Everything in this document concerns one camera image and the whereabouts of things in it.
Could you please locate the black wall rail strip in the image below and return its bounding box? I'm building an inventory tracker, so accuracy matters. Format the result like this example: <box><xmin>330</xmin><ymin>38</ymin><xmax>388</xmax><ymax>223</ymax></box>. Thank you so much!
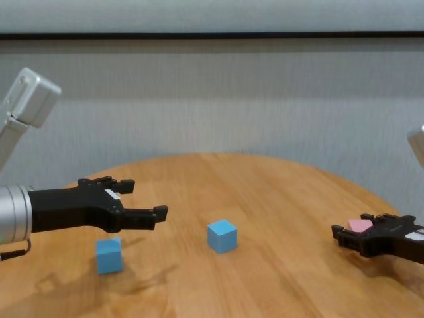
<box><xmin>0</xmin><ymin>30</ymin><xmax>424</xmax><ymax>42</ymax></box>

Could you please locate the pink cube block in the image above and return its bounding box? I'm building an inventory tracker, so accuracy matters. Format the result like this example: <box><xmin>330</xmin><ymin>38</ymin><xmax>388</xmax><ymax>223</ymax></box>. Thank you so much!
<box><xmin>346</xmin><ymin>219</ymin><xmax>374</xmax><ymax>235</ymax></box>

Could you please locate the blue cube block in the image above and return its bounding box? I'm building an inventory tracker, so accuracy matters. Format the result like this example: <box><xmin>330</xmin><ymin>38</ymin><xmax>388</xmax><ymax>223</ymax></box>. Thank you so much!
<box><xmin>207</xmin><ymin>218</ymin><xmax>238</xmax><ymax>255</ymax></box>
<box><xmin>95</xmin><ymin>237</ymin><xmax>124</xmax><ymax>276</ymax></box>

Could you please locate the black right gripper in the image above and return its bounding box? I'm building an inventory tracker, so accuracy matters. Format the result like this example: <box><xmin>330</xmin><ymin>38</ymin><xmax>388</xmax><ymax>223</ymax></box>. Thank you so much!
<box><xmin>331</xmin><ymin>213</ymin><xmax>424</xmax><ymax>264</ymax></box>

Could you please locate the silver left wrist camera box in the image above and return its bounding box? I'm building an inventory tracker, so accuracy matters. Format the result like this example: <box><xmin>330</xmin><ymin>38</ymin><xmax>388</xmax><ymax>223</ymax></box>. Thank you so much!
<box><xmin>0</xmin><ymin>67</ymin><xmax>62</xmax><ymax>173</ymax></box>

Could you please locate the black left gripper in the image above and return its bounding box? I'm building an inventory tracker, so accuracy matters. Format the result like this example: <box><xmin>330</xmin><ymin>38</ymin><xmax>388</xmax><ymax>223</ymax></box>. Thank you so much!
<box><xmin>28</xmin><ymin>176</ymin><xmax>169</xmax><ymax>234</ymax></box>

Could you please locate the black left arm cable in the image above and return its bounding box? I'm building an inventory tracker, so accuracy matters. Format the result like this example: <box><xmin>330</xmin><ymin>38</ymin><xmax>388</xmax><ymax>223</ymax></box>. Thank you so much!
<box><xmin>0</xmin><ymin>238</ymin><xmax>32</xmax><ymax>262</ymax></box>

